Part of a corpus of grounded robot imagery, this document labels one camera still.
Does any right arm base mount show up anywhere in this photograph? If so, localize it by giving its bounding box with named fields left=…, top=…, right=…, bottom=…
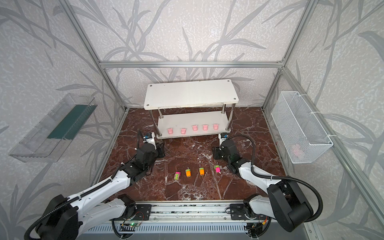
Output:
left=229, top=204, right=266, bottom=221

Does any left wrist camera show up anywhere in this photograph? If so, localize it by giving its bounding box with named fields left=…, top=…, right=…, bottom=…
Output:
left=143, top=132, right=157, bottom=149

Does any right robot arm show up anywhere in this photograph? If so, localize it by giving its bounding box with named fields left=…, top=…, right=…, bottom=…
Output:
left=212, top=139, right=322, bottom=232

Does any clear plastic wall bin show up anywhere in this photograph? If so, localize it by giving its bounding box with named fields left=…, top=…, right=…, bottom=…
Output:
left=9, top=94, right=98, bottom=163

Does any orange toy car right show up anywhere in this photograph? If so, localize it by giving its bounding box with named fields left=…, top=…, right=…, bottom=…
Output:
left=199, top=167, right=205, bottom=176

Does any white wire mesh basket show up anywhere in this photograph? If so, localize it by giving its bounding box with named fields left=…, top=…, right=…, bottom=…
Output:
left=271, top=91, right=333, bottom=164

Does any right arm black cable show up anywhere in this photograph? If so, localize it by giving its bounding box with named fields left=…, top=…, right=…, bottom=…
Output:
left=226, top=134, right=324, bottom=223

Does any orange toy car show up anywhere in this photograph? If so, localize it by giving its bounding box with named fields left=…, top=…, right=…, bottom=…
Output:
left=185, top=169, right=192, bottom=178
left=199, top=167, right=205, bottom=176

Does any pink item in basket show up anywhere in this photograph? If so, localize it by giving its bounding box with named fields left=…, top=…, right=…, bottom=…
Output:
left=292, top=144, right=305, bottom=158

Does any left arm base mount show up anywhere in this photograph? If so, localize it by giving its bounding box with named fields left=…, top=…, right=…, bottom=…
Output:
left=126, top=204, right=152, bottom=221

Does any orange toy car left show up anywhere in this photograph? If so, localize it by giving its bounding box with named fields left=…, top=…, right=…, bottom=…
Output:
left=185, top=169, right=192, bottom=178

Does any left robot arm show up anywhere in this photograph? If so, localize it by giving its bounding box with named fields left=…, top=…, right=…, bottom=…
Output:
left=24, top=143, right=165, bottom=240

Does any white two-tier shelf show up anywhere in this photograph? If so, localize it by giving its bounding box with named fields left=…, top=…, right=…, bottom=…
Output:
left=144, top=79, right=239, bottom=139

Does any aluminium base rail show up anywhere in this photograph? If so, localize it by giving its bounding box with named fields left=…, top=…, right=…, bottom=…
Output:
left=64, top=200, right=316, bottom=224

